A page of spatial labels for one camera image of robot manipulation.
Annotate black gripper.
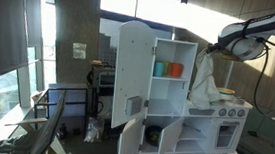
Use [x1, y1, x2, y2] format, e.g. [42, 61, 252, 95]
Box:
[207, 42, 225, 56]

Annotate white towel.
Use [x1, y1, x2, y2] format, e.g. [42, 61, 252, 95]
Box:
[187, 46, 229, 113]

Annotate white toy kitchen cabinet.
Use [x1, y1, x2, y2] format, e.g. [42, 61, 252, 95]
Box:
[139, 37, 259, 154]

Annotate orange cup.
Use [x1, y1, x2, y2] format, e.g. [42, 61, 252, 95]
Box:
[169, 62, 185, 79]

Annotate yellow green cup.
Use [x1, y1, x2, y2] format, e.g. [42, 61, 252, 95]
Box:
[163, 61, 172, 77]

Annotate blue cup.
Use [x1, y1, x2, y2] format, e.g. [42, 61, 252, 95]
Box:
[153, 61, 166, 78]

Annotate grey toy stove burner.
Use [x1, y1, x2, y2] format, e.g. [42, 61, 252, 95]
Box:
[231, 96, 246, 105]

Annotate grey oven knob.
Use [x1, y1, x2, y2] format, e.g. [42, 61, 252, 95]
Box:
[218, 107, 228, 118]
[236, 108, 246, 118]
[227, 108, 237, 118]

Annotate tall white cabinet door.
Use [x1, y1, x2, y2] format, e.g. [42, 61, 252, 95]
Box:
[110, 18, 158, 132]

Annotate white toy oven door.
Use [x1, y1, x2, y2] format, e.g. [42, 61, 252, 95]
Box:
[214, 118, 242, 152]

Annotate white lower cabinet door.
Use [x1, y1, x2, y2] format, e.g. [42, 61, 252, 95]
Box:
[117, 115, 147, 154]
[156, 115, 184, 154]

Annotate black pot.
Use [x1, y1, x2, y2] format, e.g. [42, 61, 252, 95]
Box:
[144, 124, 163, 147]

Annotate black electronic device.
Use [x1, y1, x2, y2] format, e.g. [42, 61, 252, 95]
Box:
[89, 64, 116, 93]

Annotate clear plastic bag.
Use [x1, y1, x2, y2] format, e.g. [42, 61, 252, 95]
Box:
[84, 116, 106, 144]

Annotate dark bottle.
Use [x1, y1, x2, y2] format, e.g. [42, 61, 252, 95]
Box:
[59, 123, 68, 139]

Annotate cardboard box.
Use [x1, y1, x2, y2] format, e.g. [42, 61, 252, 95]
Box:
[29, 89, 50, 108]

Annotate dark roller blind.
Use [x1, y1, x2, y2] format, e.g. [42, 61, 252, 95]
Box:
[0, 0, 48, 91]

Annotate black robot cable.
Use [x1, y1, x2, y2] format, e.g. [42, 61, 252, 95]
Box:
[249, 36, 275, 126]

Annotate grey door handle block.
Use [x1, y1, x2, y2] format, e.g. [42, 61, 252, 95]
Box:
[124, 94, 143, 117]

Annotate paper sheet on wall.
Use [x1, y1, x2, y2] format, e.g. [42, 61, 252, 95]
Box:
[71, 41, 88, 60]

